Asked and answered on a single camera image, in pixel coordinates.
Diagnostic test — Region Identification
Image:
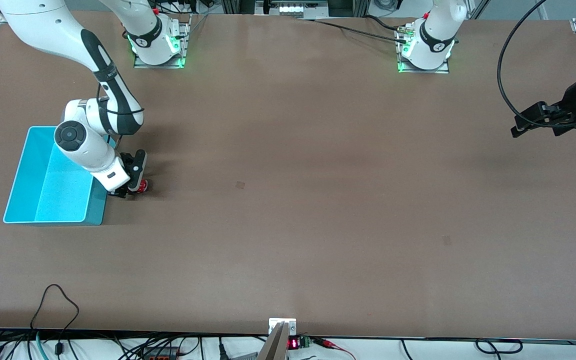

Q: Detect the blue plastic box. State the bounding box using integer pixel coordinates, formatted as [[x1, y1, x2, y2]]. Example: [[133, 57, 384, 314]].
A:
[[2, 126, 119, 226]]

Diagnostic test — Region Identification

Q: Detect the silver lit equipment box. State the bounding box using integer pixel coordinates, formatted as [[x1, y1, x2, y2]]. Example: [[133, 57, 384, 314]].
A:
[[255, 0, 330, 18]]

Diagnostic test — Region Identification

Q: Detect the black orange power strip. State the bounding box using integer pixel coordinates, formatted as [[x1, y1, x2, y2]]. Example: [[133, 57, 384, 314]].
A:
[[140, 346, 181, 360]]

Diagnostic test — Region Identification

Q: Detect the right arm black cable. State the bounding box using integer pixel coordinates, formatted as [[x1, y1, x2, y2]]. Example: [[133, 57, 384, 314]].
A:
[[97, 82, 145, 151]]

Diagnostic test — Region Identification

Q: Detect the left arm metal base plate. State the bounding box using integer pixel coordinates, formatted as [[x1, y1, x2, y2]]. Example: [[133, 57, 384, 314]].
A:
[[397, 22, 450, 75]]

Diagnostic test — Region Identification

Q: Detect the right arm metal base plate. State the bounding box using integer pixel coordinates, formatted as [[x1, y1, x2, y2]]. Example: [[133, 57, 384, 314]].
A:
[[133, 14, 192, 70]]

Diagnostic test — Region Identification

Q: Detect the thin black looped cable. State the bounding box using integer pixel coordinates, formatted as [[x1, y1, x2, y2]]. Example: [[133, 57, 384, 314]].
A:
[[29, 284, 80, 360]]

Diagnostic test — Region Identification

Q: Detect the black cable on table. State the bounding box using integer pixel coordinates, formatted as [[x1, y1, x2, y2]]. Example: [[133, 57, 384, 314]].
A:
[[300, 17, 411, 46]]

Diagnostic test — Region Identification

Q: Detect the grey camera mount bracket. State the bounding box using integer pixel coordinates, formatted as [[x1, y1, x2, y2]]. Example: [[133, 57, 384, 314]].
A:
[[257, 318, 297, 360]]

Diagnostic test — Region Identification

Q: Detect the black coiled cable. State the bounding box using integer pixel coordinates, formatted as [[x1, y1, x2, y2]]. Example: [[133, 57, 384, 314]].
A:
[[475, 339, 524, 355]]

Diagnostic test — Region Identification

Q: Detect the red clip cable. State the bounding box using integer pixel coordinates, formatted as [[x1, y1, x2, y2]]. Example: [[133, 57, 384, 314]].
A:
[[313, 339, 356, 360]]

